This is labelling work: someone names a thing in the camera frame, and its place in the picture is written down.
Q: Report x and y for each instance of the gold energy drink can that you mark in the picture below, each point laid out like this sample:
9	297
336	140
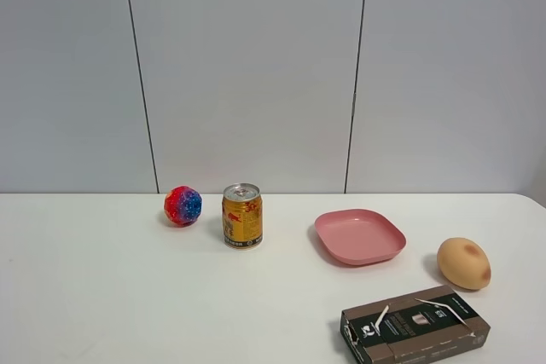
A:
242	216

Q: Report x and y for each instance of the pink square plastic plate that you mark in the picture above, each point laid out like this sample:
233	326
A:
359	237

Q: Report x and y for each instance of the multicolour bumpy toy ball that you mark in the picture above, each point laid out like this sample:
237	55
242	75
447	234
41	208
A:
182	206

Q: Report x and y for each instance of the tan egg-shaped bread roll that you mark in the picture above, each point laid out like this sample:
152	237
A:
463	263

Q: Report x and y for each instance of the brown coffee capsule box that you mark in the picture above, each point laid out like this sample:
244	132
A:
418	327

